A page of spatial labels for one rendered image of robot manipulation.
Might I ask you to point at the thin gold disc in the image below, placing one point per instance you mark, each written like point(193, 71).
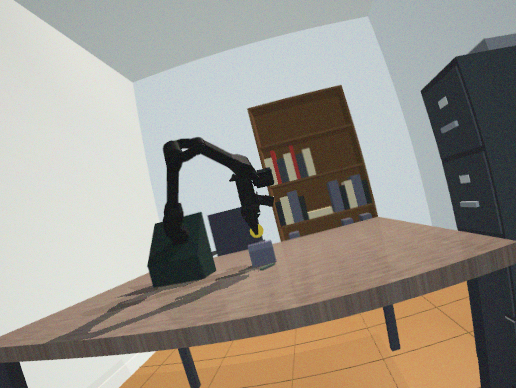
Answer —
point(260, 232)

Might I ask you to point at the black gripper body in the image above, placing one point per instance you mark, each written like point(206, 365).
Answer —
point(248, 203)

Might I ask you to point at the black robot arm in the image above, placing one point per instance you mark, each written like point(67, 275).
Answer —
point(238, 164)

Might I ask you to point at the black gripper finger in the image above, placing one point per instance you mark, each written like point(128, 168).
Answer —
point(252, 221)

